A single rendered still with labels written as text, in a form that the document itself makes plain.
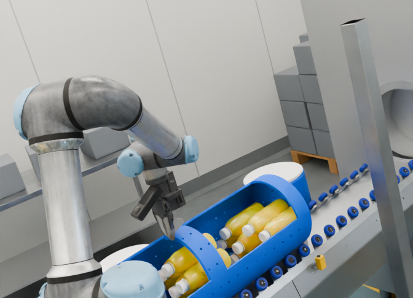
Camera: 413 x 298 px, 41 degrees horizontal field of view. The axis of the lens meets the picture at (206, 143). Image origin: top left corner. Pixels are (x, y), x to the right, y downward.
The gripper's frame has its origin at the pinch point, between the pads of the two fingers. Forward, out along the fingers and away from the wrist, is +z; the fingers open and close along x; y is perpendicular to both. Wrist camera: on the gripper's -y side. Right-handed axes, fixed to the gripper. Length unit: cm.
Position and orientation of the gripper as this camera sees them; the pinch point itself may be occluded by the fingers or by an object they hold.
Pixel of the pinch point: (169, 237)
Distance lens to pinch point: 174.0
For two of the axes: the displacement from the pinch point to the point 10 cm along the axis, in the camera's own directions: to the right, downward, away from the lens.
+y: 7.3, -3.8, 5.7
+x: -6.3, -0.5, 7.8
